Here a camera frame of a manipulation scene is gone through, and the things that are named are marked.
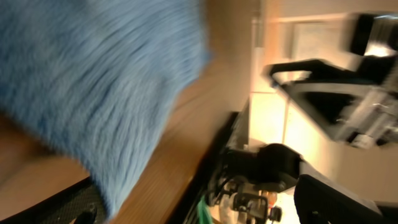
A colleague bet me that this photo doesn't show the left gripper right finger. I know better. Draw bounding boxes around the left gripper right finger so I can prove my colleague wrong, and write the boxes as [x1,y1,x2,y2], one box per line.
[294,174,397,224]

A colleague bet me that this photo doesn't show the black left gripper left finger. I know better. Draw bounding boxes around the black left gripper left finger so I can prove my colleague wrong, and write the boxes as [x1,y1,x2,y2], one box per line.
[1,177,107,224]

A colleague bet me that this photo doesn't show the blue cloth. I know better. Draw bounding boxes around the blue cloth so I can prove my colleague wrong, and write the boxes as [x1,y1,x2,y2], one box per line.
[1,0,209,218]

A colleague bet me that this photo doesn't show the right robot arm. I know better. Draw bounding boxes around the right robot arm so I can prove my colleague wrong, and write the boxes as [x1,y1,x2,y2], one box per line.
[264,12,397,149]

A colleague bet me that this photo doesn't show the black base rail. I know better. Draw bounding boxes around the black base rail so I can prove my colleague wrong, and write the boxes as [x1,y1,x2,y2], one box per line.
[168,108,302,223]

